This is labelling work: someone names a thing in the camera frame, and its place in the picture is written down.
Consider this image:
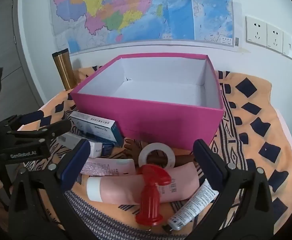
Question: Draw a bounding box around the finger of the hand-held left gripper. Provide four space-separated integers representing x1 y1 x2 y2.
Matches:
6 115 72 135
2 133 54 148

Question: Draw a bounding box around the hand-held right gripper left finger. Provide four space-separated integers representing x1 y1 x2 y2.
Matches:
8 138 96 240

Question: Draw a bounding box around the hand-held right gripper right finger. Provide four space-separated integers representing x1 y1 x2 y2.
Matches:
184 139 276 240

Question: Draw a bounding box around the blue medicine box white side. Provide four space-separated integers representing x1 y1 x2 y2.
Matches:
57 132 116 158

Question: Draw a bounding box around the small pink printed tube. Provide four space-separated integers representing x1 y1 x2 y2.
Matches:
80 158 136 178

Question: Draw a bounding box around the white medicine box blue edge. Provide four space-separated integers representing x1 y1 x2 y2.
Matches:
69 111 124 147

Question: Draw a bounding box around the white tube with red cap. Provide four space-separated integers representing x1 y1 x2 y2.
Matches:
86 161 201 204

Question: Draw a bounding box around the brown hair claw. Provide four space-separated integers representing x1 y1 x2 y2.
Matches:
124 138 197 167

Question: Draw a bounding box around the white tape roll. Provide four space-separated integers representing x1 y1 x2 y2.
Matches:
138 142 176 168

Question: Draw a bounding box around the red plastic hydrant toy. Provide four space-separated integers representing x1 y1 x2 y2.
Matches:
135 164 172 227

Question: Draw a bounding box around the pink cardboard box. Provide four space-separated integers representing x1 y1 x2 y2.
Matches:
69 52 225 150

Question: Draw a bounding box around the white ointment tube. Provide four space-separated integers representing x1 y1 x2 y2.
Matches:
167 180 219 230

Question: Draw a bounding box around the orange patterned cloth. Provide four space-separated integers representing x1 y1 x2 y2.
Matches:
24 65 292 240

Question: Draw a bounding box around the gold thermos flask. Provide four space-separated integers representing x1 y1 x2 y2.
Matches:
52 49 75 90

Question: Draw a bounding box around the grey door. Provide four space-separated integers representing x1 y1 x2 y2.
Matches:
0 0 45 120

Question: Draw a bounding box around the white wall socket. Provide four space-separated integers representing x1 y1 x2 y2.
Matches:
282 32 292 60
266 23 284 50
245 16 268 47

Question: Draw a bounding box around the colourful wall map poster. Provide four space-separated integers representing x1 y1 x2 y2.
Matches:
49 0 243 55

